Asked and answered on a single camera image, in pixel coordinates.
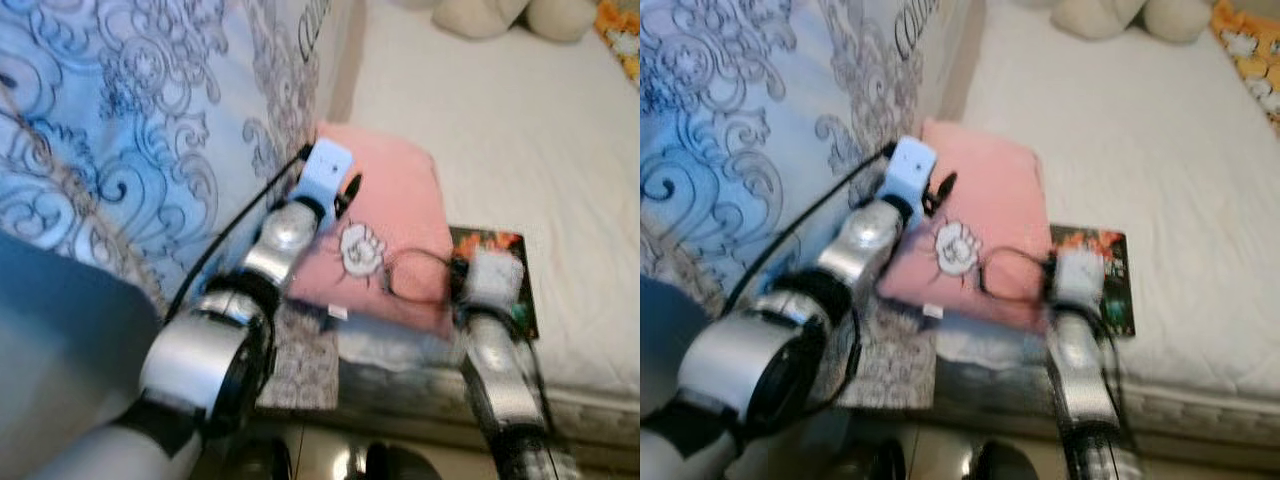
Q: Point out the pink fist print pillow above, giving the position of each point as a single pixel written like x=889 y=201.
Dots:
x=995 y=185
x=395 y=190

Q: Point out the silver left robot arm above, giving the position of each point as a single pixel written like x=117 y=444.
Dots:
x=750 y=365
x=205 y=360

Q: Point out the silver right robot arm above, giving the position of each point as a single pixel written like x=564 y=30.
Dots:
x=505 y=380
x=1085 y=380

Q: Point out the grey patterned cloth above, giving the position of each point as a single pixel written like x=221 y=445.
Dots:
x=900 y=365
x=305 y=365

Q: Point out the blue swirl patterned curtain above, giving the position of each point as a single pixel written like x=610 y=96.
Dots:
x=770 y=120
x=150 y=120

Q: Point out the dark orange cover book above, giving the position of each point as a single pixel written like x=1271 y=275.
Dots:
x=528 y=290
x=1118 y=280

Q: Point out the white mattress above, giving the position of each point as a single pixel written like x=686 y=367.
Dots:
x=1150 y=130
x=540 y=130

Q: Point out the beige plush toy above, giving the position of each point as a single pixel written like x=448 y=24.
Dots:
x=490 y=15
x=1110 y=15

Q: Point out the black right robot foot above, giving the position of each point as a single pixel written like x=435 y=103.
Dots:
x=1005 y=465
x=395 y=465

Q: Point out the black robot foot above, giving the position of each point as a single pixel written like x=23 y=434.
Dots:
x=262 y=462
x=868 y=462
x=395 y=465
x=1005 y=465

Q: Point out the black left robot foot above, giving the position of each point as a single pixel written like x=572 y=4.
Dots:
x=868 y=462
x=262 y=462

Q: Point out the orange cartoon print cloth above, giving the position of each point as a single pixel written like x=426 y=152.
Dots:
x=1255 y=60
x=622 y=40

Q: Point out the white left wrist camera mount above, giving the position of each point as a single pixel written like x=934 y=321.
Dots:
x=910 y=170
x=325 y=172

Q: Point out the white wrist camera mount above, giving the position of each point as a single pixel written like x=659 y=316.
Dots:
x=494 y=278
x=910 y=170
x=1080 y=276
x=325 y=172

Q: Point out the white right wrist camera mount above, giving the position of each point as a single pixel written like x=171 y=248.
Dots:
x=494 y=278
x=1080 y=276

